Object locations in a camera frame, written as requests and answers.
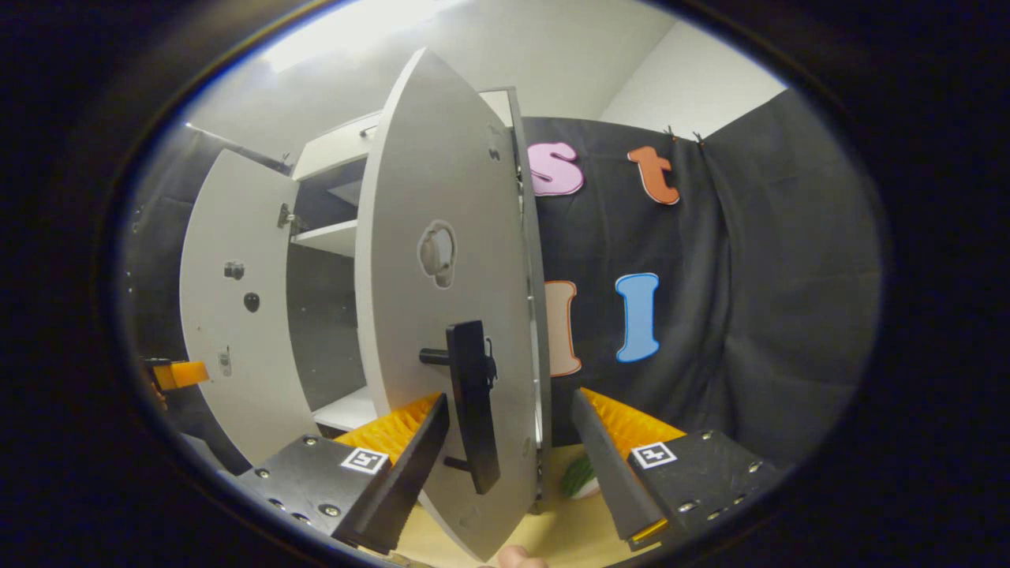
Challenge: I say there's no black backdrop cloth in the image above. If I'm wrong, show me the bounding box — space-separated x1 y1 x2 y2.
521 87 885 470
118 122 293 474

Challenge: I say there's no black right door handle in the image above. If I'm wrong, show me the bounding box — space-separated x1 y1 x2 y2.
418 319 502 495

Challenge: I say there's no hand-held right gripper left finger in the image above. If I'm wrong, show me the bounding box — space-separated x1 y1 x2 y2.
237 393 449 555

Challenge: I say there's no white cabinet door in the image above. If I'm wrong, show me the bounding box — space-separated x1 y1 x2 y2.
179 148 360 466
353 47 553 562

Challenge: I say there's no toy watermelon slice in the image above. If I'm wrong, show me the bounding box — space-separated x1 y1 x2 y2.
560 454 602 500

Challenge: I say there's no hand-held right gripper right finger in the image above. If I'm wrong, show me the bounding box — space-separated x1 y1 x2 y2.
571 388 782 553

